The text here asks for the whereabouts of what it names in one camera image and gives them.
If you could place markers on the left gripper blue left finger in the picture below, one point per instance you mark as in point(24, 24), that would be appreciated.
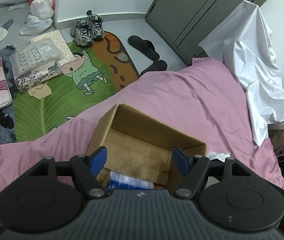
point(97, 160)

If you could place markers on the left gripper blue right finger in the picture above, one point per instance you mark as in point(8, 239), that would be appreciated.
point(182, 161)

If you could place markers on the brown cardboard box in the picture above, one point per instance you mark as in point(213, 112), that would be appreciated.
point(141, 146)

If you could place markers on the blue white plastic package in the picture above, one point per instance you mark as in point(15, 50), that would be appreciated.
point(125, 182)

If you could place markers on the pink bed sheet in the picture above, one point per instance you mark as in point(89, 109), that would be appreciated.
point(203, 100)

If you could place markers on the green cartoon floor mat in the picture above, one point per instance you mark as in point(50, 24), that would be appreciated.
point(98, 72)

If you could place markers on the black slipper near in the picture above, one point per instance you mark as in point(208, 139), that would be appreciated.
point(156, 66)

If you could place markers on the black slipper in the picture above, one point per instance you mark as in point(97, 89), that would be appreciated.
point(156, 66)
point(144, 46)

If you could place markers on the packaged fabric bundle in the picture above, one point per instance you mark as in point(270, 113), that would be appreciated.
point(40, 60)

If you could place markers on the black slipper far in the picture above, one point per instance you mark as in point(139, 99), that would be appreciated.
point(144, 46)

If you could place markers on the grey sneaker left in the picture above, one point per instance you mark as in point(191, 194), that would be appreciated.
point(81, 33)

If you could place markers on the grey sneaker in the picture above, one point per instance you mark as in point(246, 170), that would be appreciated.
point(97, 28)
point(81, 33)

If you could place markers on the grey sneaker right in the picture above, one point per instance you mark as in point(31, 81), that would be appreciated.
point(97, 28)

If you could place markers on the white cloth cover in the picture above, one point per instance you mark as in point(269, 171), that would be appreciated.
point(242, 42)

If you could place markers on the grey door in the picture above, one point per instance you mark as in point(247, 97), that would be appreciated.
point(183, 24)

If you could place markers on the white plastic bag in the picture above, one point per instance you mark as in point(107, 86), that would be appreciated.
point(43, 9)

